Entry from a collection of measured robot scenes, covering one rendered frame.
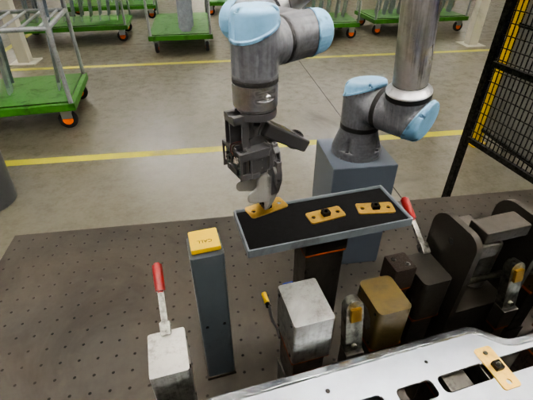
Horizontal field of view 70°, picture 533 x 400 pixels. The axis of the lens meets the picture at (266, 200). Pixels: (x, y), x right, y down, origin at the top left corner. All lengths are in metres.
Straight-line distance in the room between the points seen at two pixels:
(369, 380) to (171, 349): 0.37
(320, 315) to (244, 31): 0.49
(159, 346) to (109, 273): 0.72
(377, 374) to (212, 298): 0.37
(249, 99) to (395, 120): 0.54
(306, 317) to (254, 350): 0.47
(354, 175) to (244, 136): 0.58
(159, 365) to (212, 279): 0.20
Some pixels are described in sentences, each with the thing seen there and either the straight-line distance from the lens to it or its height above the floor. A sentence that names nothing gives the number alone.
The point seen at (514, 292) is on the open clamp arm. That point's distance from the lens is 1.01.
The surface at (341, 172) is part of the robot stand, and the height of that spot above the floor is 1.09.
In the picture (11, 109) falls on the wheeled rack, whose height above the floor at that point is 0.27.
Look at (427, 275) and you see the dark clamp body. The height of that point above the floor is 1.08.
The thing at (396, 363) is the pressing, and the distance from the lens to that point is 0.83.
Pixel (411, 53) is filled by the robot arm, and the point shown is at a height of 1.44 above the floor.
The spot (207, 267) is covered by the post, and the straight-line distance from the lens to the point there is 0.80.
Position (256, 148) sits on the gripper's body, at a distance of 0.66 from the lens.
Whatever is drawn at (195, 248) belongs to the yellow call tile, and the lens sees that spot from 0.77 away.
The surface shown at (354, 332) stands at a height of 1.04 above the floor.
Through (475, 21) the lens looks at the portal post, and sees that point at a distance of 7.74.
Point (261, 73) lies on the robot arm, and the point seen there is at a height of 1.50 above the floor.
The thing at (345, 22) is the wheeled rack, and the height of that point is 0.28.
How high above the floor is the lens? 1.68
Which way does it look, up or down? 36 degrees down
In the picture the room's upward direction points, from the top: straight up
